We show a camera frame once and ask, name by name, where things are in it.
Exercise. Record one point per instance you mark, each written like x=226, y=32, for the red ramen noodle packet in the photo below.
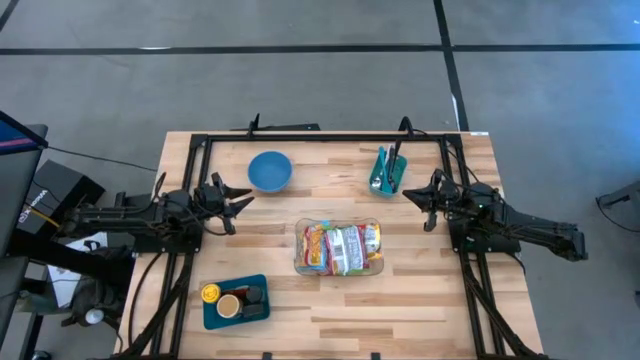
x=364, y=247
x=327, y=255

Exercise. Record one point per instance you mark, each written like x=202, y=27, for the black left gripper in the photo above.
x=200, y=205

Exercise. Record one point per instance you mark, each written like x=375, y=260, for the white round cap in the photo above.
x=94, y=316

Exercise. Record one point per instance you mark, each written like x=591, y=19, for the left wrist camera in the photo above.
x=211, y=196

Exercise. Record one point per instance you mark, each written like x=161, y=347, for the dark teal plastic tray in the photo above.
x=212, y=320

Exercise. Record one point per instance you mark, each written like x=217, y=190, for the black equipment case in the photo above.
x=60, y=192

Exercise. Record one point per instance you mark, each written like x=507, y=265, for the peanut butter jar tan lid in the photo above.
x=228, y=306

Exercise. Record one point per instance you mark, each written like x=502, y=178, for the jar with yellow lid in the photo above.
x=211, y=293

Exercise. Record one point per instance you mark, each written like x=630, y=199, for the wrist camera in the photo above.
x=211, y=196
x=450, y=191

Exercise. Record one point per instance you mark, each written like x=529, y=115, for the light teal plastic basket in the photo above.
x=400, y=172

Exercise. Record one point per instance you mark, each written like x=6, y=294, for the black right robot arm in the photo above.
x=540, y=232

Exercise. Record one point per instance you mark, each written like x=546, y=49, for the blue ramen noodle packet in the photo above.
x=312, y=247

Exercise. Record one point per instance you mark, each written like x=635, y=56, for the glass spice jar black lid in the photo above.
x=254, y=294

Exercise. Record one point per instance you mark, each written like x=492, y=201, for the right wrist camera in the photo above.
x=450, y=191

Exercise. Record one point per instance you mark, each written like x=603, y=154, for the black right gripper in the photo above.
x=475, y=202

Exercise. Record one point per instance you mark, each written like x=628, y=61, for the blue bowl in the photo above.
x=270, y=171

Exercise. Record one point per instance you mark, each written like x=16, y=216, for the yellow chicken ramen packet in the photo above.
x=374, y=242

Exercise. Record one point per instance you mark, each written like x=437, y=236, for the white paper sheet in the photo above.
x=65, y=290

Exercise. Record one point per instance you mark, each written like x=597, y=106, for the small black box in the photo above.
x=253, y=310

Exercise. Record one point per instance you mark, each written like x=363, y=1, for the clear plastic bin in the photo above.
x=340, y=274

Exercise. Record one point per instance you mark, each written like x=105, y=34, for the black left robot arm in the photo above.
x=125, y=215

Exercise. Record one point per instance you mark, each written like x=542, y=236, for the black computer monitor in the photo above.
x=20, y=190

